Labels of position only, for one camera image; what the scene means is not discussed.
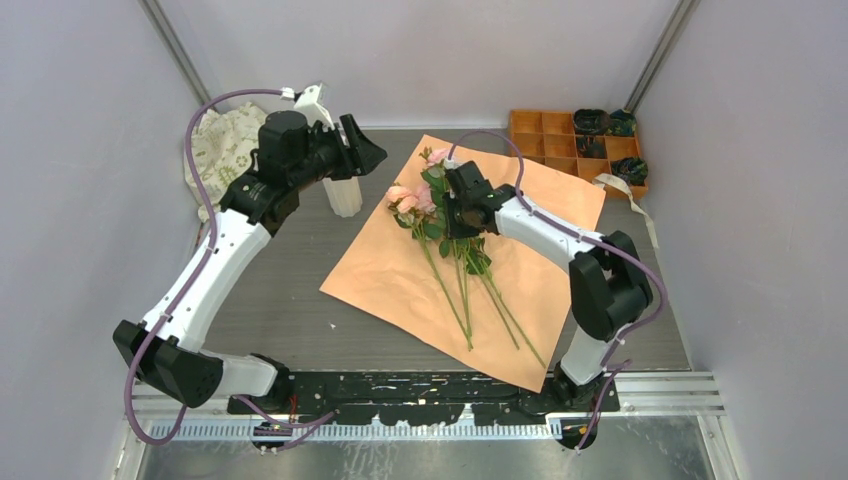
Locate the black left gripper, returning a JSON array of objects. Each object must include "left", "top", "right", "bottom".
[{"left": 290, "top": 115, "right": 387, "bottom": 192}]

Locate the pink rose stem two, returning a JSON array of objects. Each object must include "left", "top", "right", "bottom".
[{"left": 385, "top": 183, "right": 474, "bottom": 351}]

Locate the pink rose stem three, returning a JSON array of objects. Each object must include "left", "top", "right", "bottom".
[{"left": 438, "top": 237, "right": 520, "bottom": 350}]

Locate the pink rose stem one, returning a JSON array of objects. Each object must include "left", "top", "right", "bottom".
[{"left": 420, "top": 147, "right": 544, "bottom": 365}]

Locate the orange wrapping paper sheet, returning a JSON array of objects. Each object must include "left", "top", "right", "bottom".
[{"left": 321, "top": 135, "right": 604, "bottom": 392}]

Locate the cream ribbon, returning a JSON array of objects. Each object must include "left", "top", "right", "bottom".
[{"left": 591, "top": 173, "right": 659, "bottom": 250}]

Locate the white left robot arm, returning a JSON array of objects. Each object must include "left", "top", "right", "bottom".
[{"left": 113, "top": 110, "right": 387, "bottom": 413}]

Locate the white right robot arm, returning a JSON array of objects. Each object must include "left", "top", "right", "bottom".
[{"left": 443, "top": 161, "right": 653, "bottom": 411}]

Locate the white ribbed vase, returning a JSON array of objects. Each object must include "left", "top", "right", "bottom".
[{"left": 322, "top": 177, "right": 363, "bottom": 218}]

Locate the orange compartment tray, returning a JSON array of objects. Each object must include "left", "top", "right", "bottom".
[{"left": 508, "top": 109, "right": 648, "bottom": 199}]

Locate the dark rolled fabric middle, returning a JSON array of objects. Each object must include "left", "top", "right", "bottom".
[{"left": 576, "top": 135, "right": 607, "bottom": 159}]

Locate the dark rolled fabric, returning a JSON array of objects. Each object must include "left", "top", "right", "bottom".
[
  {"left": 572, "top": 109, "right": 611, "bottom": 135},
  {"left": 576, "top": 135, "right": 607, "bottom": 159}
]

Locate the dark rolled fabric top left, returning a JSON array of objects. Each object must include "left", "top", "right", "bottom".
[{"left": 572, "top": 109, "right": 611, "bottom": 135}]

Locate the cream printed cloth bag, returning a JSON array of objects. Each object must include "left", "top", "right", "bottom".
[{"left": 191, "top": 102, "right": 267, "bottom": 212}]

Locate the green rolled fabric bottom right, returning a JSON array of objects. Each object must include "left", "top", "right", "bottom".
[{"left": 610, "top": 156, "right": 649, "bottom": 186}]

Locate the blue green rolled fabric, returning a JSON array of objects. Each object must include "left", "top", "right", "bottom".
[{"left": 606, "top": 109, "right": 637, "bottom": 137}]

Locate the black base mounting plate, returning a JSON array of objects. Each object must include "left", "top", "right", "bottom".
[{"left": 228, "top": 369, "right": 621, "bottom": 429}]

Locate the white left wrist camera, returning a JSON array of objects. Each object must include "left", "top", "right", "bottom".
[{"left": 280, "top": 82, "right": 336, "bottom": 130}]

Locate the aluminium front rail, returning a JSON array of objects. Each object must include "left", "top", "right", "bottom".
[{"left": 133, "top": 371, "right": 725, "bottom": 450}]

